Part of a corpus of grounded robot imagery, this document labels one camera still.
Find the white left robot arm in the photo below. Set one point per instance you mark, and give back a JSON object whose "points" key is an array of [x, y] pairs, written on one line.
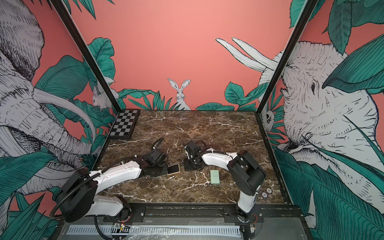
{"points": [[79, 196]]}

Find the black white checkerboard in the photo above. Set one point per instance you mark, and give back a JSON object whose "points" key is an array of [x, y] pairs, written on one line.
{"points": [[124, 125]]}

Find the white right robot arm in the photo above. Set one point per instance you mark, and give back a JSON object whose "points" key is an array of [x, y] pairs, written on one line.
{"points": [[245, 170]]}

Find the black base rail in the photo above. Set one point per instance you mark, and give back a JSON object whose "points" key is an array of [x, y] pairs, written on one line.
{"points": [[231, 213]]}

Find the white slotted cable duct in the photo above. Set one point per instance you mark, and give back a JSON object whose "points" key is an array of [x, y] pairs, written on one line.
{"points": [[226, 231]]}

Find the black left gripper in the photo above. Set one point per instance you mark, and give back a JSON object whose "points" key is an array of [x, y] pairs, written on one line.
{"points": [[165, 171]]}

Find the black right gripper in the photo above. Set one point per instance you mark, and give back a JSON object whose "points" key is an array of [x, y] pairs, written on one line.
{"points": [[187, 166]]}

